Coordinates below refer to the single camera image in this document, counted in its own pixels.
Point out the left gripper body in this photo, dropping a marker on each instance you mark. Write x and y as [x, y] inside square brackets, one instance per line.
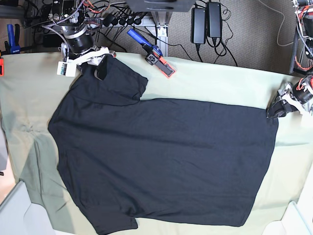
[297, 96]

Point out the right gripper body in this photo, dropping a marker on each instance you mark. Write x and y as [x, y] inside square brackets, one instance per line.
[93, 57]

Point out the dark navy T-shirt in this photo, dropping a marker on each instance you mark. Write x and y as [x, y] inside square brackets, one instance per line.
[176, 160]

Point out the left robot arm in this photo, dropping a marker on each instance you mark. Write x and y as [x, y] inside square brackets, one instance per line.
[302, 46]

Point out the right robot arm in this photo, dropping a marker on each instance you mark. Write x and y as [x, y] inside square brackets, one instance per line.
[71, 22]

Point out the white power strip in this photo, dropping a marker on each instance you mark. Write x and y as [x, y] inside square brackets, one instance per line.
[111, 20]

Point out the black adapter at left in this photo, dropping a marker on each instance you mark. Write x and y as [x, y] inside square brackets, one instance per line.
[52, 40]

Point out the blue orange bar clamp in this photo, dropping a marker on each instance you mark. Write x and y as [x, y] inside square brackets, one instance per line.
[154, 55]

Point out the blue clamp at left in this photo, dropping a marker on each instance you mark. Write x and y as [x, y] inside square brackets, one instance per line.
[12, 45]

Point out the black power adapter brick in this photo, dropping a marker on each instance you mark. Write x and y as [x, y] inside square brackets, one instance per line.
[198, 25]

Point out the white bin right corner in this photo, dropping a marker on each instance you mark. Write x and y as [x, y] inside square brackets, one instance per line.
[297, 220]

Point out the white bin corner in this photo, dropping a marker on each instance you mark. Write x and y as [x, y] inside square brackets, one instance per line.
[19, 216]
[297, 220]

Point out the white bin left corner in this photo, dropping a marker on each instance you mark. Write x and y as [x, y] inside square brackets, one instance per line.
[19, 216]

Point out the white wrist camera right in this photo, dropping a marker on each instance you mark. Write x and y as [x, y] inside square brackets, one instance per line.
[66, 69]

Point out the aluminium frame post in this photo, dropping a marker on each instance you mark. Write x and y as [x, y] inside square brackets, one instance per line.
[162, 19]

